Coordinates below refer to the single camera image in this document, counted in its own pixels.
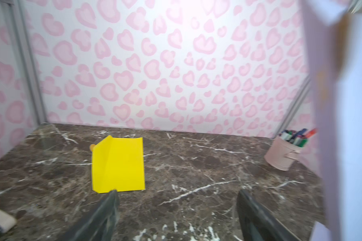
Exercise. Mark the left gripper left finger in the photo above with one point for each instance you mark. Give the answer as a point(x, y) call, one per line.
point(98, 224)

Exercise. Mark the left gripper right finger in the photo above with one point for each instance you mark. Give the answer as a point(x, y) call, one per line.
point(257, 223)

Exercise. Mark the yellow envelope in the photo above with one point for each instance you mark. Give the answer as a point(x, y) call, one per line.
point(118, 164)

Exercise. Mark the purple envelope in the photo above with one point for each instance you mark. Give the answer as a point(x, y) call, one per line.
point(333, 37)

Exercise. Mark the pink pen cup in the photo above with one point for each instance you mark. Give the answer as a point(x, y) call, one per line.
point(282, 154)

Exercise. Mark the green marker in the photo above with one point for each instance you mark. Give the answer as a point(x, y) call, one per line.
point(302, 143)

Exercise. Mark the blue stapler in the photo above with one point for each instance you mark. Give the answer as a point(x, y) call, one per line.
point(0, 221)

